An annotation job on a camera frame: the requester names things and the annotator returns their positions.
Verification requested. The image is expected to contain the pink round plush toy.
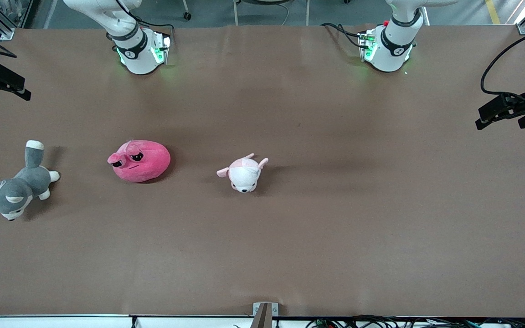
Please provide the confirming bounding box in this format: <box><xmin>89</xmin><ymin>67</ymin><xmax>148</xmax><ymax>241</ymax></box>
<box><xmin>107</xmin><ymin>139</ymin><xmax>171</xmax><ymax>184</ymax></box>

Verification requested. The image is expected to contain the grey husky plush toy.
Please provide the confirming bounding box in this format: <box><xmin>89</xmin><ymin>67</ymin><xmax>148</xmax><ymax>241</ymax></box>
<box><xmin>0</xmin><ymin>140</ymin><xmax>61</xmax><ymax>221</ymax></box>

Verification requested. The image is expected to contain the white and pink puppy plush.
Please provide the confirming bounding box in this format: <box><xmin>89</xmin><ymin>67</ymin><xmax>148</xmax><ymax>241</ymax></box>
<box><xmin>216</xmin><ymin>154</ymin><xmax>269</xmax><ymax>194</ymax></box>

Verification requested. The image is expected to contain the black left arm base cable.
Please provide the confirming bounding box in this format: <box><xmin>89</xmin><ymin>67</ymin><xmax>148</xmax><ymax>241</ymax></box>
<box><xmin>320</xmin><ymin>22</ymin><xmax>369</xmax><ymax>50</ymax></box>

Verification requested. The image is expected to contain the black cable bundle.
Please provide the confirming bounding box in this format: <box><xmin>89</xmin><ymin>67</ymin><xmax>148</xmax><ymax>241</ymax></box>
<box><xmin>305</xmin><ymin>314</ymin><xmax>525</xmax><ymax>328</ymax></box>

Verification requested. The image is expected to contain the silver mount bracket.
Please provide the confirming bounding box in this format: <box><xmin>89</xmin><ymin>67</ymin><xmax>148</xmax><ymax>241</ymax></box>
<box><xmin>253</xmin><ymin>302</ymin><xmax>279</xmax><ymax>317</ymax></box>

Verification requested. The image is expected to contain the grey camera post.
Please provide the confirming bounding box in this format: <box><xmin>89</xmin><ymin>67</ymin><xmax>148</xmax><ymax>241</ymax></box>
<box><xmin>249</xmin><ymin>303</ymin><xmax>273</xmax><ymax>328</ymax></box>

